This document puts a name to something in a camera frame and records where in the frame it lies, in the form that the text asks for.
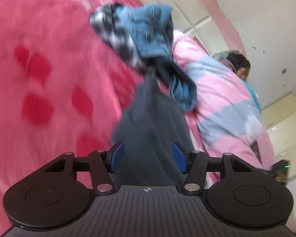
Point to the cream wardrobe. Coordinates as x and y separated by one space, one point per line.
286 128

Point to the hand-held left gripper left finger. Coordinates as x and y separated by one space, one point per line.
117 156

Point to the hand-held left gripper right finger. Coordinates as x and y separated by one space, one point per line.
180 158

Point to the plaid garment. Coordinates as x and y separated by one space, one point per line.
113 37

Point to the dark navy shirt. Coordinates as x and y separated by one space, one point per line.
150 128

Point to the pink and grey quilt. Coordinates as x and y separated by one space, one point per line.
224 98

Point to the white and pink headboard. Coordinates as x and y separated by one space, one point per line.
187 9

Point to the dark floral pillow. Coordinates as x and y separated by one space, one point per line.
220 55

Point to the red floral blanket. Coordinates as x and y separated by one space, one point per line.
39 54

